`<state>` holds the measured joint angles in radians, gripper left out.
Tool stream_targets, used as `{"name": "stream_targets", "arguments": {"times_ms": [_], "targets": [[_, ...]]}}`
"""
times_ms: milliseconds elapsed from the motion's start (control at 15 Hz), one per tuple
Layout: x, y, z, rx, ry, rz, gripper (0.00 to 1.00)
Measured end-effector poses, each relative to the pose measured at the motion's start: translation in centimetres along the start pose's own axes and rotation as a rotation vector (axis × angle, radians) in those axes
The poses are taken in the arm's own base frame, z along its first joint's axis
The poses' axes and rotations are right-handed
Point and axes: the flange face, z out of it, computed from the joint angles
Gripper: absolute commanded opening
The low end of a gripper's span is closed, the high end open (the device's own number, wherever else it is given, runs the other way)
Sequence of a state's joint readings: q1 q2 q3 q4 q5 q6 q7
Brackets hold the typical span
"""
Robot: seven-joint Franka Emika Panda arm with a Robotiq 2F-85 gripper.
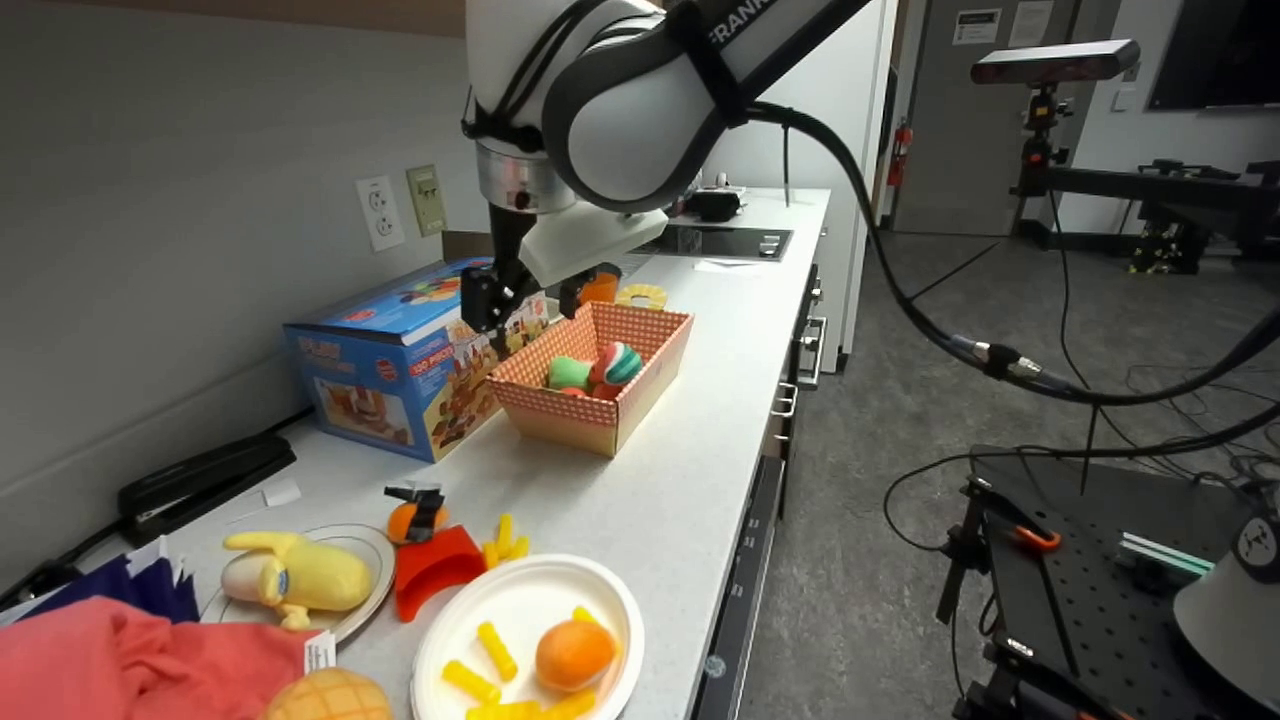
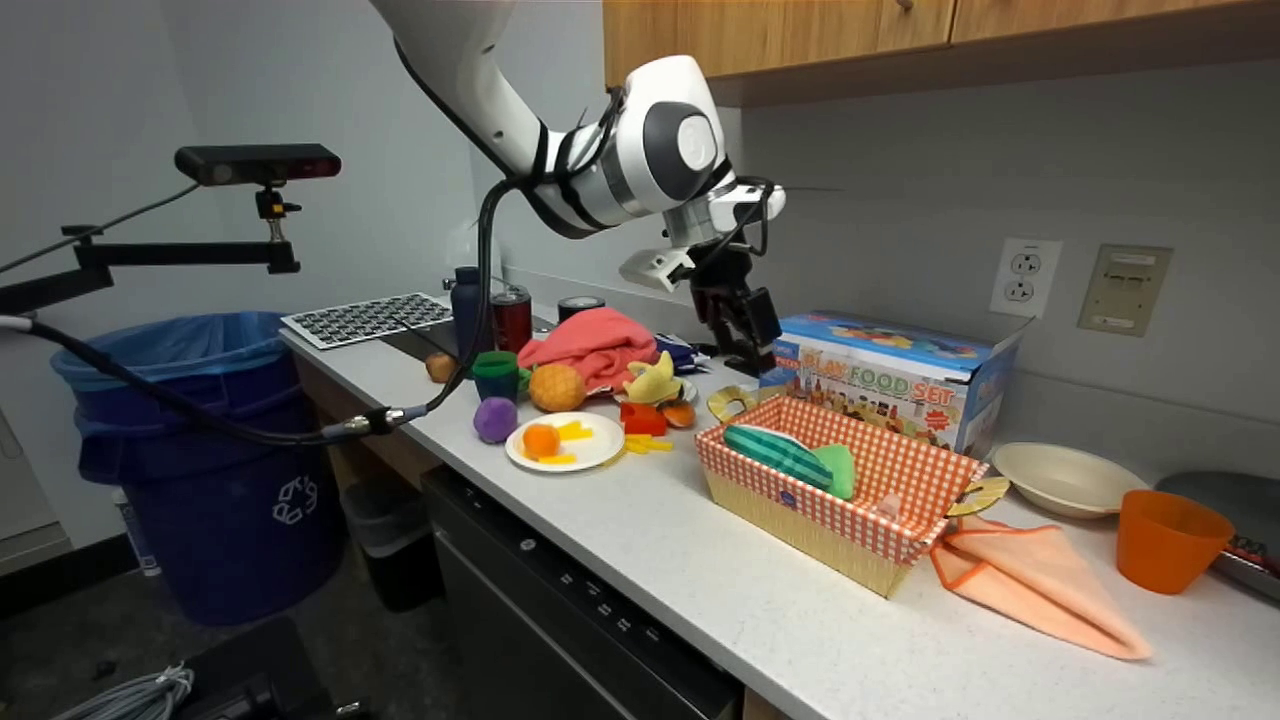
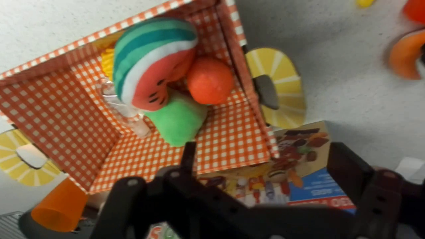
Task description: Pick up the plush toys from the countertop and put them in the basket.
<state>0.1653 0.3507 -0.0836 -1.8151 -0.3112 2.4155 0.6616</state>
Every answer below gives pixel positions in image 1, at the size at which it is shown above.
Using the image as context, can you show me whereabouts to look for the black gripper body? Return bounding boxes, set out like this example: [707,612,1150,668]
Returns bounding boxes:
[475,196,544,307]

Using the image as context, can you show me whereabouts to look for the green plush toy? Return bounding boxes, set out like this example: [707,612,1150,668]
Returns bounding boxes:
[542,353,600,395]

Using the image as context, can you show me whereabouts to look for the orange checkered basket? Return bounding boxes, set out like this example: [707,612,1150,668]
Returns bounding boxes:
[485,281,697,460]

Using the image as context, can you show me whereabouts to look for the orange fruit plush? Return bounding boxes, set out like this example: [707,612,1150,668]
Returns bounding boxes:
[533,618,624,702]

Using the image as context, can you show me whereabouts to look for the orange round bumpy plush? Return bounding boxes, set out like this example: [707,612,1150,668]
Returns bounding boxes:
[259,668,401,720]

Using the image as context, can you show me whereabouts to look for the orange plastic cup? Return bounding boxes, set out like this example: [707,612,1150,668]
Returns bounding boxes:
[573,270,624,307]

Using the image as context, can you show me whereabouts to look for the blue toy food box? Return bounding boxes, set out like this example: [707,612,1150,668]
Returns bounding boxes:
[280,258,525,464]

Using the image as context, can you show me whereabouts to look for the black pot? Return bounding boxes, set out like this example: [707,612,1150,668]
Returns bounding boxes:
[680,190,746,223]

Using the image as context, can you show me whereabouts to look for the orange black toy bird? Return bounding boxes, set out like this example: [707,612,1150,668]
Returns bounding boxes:
[379,482,451,548]

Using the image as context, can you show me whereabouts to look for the yellow toy fries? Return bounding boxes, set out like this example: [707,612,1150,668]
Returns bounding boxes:
[480,513,535,572]
[435,604,607,720]

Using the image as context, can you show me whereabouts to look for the black induction cooktop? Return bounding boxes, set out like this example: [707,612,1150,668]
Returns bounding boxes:
[651,220,797,266]

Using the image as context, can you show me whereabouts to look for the red toy fries holder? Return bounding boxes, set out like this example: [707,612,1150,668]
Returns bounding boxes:
[389,520,494,630]

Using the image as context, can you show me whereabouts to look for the grey small plate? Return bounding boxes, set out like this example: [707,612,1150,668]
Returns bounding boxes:
[197,520,401,649]

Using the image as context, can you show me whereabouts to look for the white paper plate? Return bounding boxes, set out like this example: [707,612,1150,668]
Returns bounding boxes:
[410,553,648,720]

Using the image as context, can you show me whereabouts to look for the black stapler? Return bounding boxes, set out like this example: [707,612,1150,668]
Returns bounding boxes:
[115,432,299,548]

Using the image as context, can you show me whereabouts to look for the white refrigerator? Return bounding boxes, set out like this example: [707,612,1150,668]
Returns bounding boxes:
[723,0,901,376]

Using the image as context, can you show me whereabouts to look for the black dishwasher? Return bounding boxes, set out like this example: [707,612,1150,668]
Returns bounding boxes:
[693,376,804,720]

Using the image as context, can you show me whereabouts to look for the red fire extinguisher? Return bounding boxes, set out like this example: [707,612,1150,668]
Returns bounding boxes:
[890,121,920,192]

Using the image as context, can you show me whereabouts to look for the dark blue cloth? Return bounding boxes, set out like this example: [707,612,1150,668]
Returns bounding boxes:
[16,553,203,630]

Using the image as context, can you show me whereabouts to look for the grey door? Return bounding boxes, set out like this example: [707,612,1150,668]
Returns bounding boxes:
[891,0,1073,239]

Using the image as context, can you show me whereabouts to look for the pink red cloth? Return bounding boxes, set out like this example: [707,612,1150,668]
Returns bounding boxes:
[0,592,332,720]

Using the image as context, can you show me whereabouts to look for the black orange clamp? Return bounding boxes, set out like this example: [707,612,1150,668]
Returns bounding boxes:
[931,477,1073,631]

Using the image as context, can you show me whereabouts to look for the black perforated table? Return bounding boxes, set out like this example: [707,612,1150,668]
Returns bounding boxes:
[966,444,1280,720]

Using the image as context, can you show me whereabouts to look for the teal bar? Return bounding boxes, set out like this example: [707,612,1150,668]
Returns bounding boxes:
[1117,530,1225,579]

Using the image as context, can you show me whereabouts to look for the black monitor screen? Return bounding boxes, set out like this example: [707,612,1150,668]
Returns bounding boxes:
[1150,0,1280,115]

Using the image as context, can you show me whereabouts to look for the white round base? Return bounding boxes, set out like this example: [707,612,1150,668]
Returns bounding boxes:
[1174,513,1280,716]

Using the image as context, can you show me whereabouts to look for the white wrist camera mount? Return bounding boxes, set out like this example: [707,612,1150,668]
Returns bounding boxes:
[516,203,671,291]

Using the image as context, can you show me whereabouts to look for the beige wall switch plate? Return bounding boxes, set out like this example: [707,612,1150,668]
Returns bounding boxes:
[401,160,447,239]

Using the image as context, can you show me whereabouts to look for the white wall outlet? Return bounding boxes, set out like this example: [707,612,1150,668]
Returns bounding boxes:
[353,174,410,258]

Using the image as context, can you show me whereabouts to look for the black floor cable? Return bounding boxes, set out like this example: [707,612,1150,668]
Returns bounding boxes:
[874,395,1280,553]

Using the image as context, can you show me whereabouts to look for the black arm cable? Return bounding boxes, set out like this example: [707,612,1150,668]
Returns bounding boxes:
[738,97,1280,414]

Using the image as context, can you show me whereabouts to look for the black stereo camera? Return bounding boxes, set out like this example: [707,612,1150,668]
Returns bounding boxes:
[970,35,1146,88]

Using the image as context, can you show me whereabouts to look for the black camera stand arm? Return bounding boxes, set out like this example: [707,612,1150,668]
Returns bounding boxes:
[1013,78,1280,276]

